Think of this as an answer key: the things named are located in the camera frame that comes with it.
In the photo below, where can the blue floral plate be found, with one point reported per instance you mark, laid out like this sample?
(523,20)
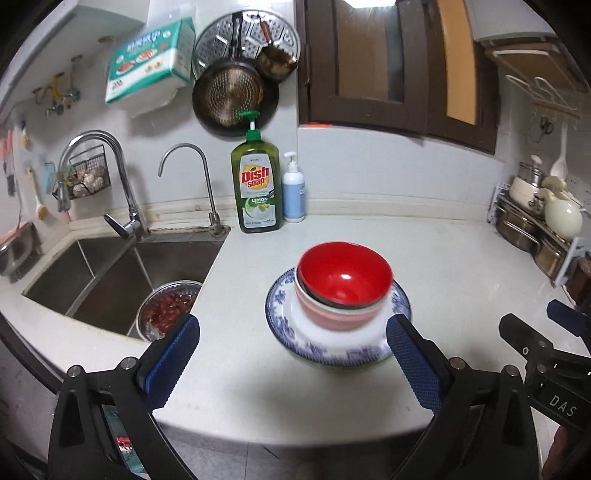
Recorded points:
(339,366)
(323,341)

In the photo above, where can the garlic bulbs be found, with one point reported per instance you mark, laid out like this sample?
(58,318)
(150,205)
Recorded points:
(94,177)

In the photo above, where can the round steel steamer tray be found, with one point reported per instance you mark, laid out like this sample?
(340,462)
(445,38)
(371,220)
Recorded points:
(217,41)

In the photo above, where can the tall steel kitchen faucet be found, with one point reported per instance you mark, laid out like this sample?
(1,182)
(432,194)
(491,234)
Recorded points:
(131,207)

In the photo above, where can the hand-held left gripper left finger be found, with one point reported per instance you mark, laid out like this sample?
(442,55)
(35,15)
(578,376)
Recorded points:
(173,355)

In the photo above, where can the white range hood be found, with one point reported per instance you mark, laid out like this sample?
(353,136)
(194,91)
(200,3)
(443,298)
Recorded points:
(508,23)

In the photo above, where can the pile of red fruit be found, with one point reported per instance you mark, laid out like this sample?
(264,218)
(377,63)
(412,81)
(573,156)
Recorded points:
(168,307)

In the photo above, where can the white pump bottle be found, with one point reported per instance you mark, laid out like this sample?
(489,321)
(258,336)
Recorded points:
(294,198)

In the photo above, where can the light blue hanging cloth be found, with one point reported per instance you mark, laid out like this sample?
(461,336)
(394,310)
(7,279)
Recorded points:
(48,177)

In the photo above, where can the cream kettle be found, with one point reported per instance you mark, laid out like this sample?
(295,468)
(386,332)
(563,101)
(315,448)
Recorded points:
(563,219)

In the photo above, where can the white bowl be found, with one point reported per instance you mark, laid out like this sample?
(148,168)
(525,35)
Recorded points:
(302,293)

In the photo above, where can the red and black bowl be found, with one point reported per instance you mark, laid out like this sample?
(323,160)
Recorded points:
(341,272)

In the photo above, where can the brown wooden window frame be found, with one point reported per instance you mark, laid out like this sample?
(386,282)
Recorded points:
(318,69)

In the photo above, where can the pink bowl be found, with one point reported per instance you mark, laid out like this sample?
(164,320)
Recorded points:
(346,319)

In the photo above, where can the metal wall tap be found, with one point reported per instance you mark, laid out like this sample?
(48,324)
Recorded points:
(57,99)

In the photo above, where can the white plastic rack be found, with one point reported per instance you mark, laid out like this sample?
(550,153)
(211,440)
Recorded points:
(497,198)

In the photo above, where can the cream pot with steel lid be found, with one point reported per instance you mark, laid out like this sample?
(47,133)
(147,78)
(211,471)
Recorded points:
(521,191)

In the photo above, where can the black pan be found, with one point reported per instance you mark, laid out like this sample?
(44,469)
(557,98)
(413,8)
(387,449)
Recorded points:
(270,106)

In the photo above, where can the white ladle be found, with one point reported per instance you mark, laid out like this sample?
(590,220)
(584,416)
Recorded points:
(558,166)

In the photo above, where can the paper towel pack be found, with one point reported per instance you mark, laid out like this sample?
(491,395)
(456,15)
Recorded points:
(147,60)

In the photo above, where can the dotted frying pan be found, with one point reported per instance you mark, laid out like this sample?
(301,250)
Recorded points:
(226,97)

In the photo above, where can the green dish soap bottle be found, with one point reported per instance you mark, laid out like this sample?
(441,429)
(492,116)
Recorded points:
(256,207)

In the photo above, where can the pink hanging cloth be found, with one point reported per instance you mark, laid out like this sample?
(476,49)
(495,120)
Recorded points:
(8,157)

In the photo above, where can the steel basin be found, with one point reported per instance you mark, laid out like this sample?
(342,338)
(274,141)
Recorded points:
(18,249)

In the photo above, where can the white wall hook rack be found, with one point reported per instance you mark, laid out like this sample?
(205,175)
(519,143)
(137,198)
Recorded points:
(554,107)

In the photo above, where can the white dish brush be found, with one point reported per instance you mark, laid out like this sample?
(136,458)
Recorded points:
(39,205)

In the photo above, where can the slim steel water faucet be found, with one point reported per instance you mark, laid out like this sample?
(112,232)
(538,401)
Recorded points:
(215,226)

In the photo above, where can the steel sink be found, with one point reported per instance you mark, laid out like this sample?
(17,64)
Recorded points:
(101,286)

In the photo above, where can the printed bag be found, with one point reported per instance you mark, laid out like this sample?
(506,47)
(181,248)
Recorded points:
(120,443)

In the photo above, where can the steel colander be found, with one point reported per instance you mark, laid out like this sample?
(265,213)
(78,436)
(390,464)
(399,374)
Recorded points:
(143,323)

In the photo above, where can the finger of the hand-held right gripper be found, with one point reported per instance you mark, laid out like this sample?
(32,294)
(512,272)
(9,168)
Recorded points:
(517,330)
(565,316)

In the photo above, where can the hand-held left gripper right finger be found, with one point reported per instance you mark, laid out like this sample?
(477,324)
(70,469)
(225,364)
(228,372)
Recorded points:
(413,364)

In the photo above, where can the person's right hand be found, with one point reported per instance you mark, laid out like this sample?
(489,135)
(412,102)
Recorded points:
(561,447)

